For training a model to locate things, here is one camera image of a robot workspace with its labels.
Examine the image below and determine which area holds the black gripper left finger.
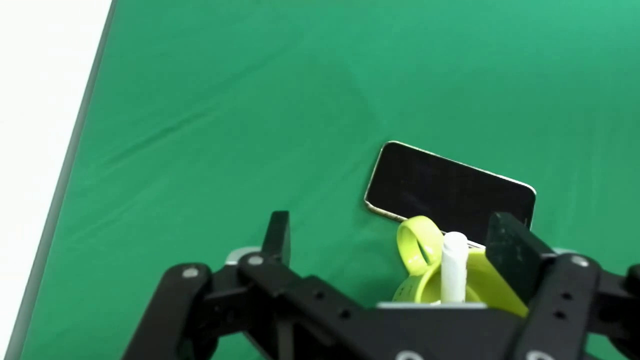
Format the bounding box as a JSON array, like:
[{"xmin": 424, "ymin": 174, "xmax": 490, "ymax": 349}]
[{"xmin": 122, "ymin": 210, "xmax": 369, "ymax": 360}]

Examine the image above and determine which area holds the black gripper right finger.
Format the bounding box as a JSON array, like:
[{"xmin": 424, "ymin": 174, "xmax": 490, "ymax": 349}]
[{"xmin": 485, "ymin": 210, "xmax": 640, "ymax": 360}]

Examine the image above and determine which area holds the yellow mug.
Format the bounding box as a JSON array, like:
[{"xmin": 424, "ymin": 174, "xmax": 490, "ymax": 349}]
[{"xmin": 393, "ymin": 214, "xmax": 531, "ymax": 320}]

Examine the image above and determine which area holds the black smartphone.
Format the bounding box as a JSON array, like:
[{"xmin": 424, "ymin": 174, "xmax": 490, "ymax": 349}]
[{"xmin": 363, "ymin": 138, "xmax": 539, "ymax": 249}]

